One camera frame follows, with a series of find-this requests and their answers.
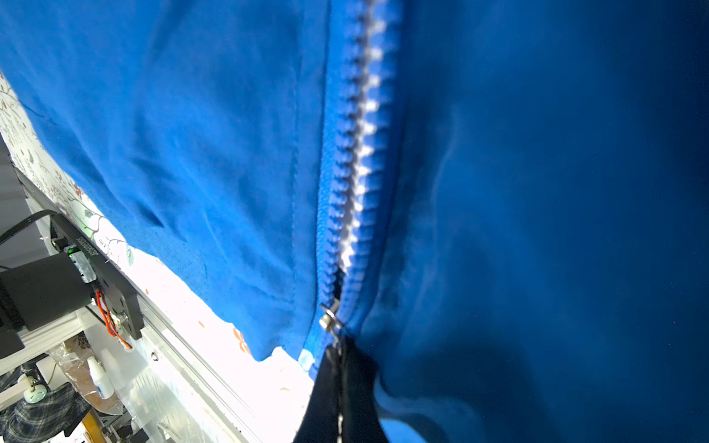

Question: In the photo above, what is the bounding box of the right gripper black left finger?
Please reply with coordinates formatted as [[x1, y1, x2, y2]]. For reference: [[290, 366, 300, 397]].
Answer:
[[293, 346, 342, 443]]

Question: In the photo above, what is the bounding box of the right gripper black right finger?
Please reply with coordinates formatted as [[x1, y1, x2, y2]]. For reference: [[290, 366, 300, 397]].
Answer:
[[341, 339, 389, 443]]

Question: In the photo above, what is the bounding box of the blue red white hooded jacket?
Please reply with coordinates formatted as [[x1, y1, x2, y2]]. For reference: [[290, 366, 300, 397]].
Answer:
[[1, 1, 708, 442]]

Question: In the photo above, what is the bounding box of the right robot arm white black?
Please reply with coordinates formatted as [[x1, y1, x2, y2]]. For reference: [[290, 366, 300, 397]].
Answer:
[[1, 254, 388, 442]]

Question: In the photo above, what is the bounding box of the white dropper bottle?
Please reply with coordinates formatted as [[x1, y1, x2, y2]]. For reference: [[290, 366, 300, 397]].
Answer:
[[87, 356, 114, 400]]

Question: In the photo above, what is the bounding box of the plaid cloth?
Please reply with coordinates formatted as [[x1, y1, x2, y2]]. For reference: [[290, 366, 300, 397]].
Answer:
[[1, 384, 90, 443]]

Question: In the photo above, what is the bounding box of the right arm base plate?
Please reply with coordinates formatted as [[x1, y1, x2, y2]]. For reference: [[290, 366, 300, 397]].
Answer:
[[15, 168, 145, 341]]

